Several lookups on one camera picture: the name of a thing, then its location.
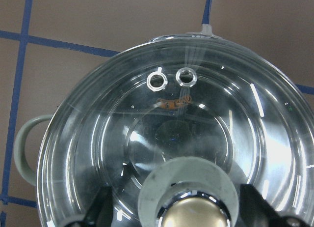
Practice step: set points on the glass pot lid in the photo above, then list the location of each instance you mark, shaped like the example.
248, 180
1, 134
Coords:
177, 96

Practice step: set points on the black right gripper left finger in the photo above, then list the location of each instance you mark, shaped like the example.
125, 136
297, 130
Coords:
100, 213

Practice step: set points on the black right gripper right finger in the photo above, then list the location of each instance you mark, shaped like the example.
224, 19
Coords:
255, 211

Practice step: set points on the grey-green cooking pot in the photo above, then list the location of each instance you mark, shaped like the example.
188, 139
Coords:
21, 163

